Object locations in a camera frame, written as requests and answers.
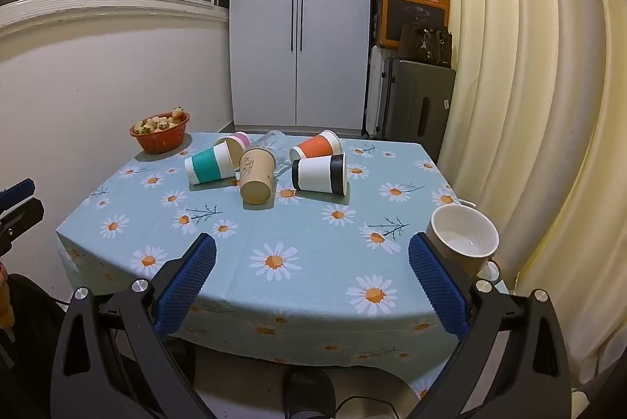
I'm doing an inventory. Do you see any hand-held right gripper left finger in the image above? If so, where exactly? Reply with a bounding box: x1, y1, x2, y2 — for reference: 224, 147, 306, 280
50, 232, 219, 419

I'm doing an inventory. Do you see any black slipper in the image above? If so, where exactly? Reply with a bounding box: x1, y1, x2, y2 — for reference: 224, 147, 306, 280
283, 367, 340, 419

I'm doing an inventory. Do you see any person's left hand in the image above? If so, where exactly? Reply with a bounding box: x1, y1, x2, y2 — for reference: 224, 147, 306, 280
0, 263, 16, 330

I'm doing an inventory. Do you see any brown paper cup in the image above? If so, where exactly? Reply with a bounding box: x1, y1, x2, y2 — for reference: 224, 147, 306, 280
238, 147, 278, 205

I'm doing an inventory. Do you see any white ceramic mug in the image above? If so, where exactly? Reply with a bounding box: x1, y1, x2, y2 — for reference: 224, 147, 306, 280
424, 204, 501, 281

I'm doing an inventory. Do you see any teal sleeve paper cup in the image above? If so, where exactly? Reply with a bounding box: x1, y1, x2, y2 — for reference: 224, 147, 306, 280
184, 140, 245, 188

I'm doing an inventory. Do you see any orange sleeve paper cup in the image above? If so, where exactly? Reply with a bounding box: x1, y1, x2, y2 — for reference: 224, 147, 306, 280
288, 130, 342, 164

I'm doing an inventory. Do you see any white suitcase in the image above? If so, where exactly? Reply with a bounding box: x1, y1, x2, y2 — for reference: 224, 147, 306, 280
364, 45, 393, 140

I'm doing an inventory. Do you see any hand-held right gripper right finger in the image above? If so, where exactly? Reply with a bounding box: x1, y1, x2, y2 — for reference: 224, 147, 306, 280
408, 231, 573, 419

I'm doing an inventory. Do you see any dark grey suitcase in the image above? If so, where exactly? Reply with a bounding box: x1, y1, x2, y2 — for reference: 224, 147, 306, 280
381, 58, 458, 164

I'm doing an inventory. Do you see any clear plastic cup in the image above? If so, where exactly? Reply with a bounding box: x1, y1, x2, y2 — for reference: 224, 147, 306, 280
251, 130, 291, 178

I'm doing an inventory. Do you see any white two-door wardrobe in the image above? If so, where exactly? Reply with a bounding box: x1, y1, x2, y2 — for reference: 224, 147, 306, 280
228, 0, 372, 137

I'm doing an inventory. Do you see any black and white paper cup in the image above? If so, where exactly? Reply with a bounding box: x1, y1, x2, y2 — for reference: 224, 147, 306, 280
290, 153, 350, 197

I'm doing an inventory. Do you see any pile of pale strawberries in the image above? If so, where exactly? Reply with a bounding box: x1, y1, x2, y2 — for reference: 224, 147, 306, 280
134, 106, 186, 135

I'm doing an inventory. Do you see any cream curtain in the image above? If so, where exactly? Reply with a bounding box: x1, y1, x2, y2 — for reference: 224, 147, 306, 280
420, 0, 627, 388

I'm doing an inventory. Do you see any red plastic basket bowl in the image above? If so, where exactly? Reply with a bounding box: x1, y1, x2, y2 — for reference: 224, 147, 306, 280
130, 112, 191, 154

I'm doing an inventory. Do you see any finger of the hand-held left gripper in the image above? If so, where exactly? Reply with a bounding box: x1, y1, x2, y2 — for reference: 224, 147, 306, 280
0, 177, 37, 210
0, 198, 45, 255

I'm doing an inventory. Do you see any blue daisy print tablecloth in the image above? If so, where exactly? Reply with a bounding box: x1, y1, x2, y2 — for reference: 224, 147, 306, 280
55, 131, 511, 400

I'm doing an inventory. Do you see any black cable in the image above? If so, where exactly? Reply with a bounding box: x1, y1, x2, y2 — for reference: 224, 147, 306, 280
335, 394, 408, 419

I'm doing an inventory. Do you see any pink sleeve paper cup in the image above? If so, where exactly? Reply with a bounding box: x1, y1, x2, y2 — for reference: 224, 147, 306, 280
214, 131, 252, 160

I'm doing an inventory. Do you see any orange and black cardboard box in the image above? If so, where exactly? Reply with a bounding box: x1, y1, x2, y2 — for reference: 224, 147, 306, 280
370, 0, 452, 50

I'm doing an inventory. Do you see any dark handbag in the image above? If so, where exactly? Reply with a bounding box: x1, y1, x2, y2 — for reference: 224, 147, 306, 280
397, 23, 453, 68

